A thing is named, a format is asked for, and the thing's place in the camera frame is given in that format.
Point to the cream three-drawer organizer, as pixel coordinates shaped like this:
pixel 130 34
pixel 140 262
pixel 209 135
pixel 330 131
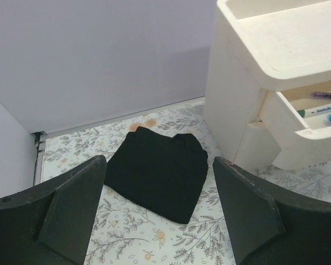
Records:
pixel 266 59

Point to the white marker green cap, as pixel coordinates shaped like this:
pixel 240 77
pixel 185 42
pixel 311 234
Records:
pixel 306 113

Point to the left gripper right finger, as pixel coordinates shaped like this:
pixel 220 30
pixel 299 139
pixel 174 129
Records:
pixel 268 224

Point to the black folded cloth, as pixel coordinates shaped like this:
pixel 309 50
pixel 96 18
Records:
pixel 162 174

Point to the purple clear pen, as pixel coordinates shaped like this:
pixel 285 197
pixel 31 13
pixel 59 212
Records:
pixel 322 95

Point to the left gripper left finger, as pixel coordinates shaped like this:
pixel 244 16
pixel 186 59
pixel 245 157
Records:
pixel 51 223

